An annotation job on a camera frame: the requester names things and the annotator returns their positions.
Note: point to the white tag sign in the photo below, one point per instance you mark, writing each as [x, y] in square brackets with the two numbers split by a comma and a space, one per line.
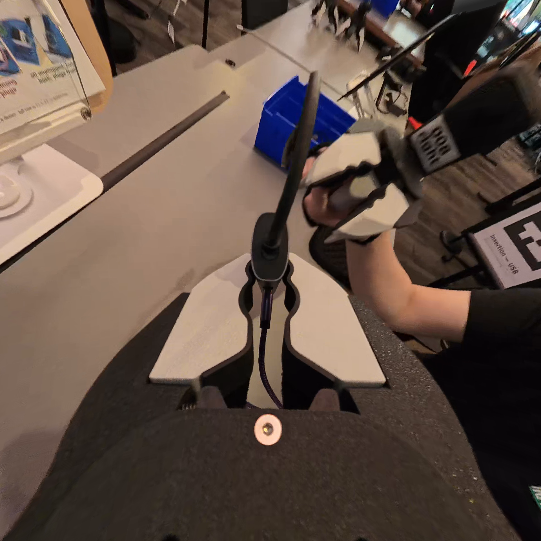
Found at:
[498, 253]

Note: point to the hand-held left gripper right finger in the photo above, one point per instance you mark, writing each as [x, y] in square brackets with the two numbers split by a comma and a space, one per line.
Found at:
[334, 334]

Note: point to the wooden backing board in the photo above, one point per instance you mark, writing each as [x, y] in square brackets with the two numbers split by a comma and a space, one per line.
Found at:
[95, 50]

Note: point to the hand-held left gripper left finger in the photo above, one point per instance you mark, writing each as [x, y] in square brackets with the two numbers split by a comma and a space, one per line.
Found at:
[198, 329]

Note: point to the person's right hand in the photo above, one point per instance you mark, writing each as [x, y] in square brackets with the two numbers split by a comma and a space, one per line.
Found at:
[319, 207]

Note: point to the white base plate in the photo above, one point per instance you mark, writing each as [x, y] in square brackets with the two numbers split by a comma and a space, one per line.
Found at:
[59, 190]

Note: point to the person's black shirt torso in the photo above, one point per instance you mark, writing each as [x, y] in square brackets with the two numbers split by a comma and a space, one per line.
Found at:
[498, 401]

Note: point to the black mesh office chair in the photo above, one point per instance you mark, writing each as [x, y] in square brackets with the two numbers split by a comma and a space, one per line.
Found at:
[327, 258]

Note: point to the blue plastic storage bin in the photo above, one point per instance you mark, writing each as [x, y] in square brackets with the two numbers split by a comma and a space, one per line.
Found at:
[279, 131]

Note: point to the instruction sheet acrylic stand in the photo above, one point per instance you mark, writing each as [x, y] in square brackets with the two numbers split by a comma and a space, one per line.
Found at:
[38, 63]

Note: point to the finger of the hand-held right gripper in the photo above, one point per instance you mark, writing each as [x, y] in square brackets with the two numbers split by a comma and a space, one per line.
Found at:
[372, 217]
[346, 154]

